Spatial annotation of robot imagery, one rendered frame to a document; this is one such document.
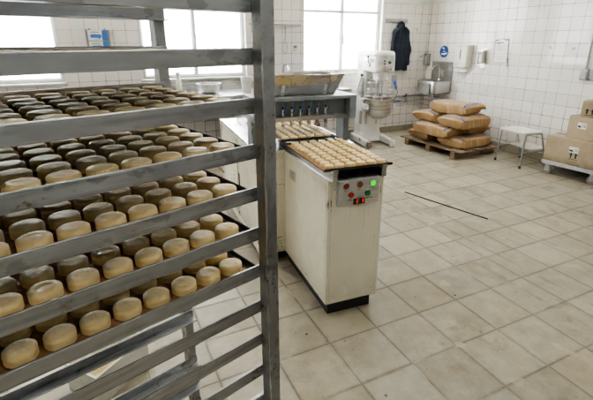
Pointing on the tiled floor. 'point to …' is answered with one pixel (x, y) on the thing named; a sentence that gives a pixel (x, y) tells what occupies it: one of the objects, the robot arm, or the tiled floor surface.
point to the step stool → (522, 141)
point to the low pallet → (449, 147)
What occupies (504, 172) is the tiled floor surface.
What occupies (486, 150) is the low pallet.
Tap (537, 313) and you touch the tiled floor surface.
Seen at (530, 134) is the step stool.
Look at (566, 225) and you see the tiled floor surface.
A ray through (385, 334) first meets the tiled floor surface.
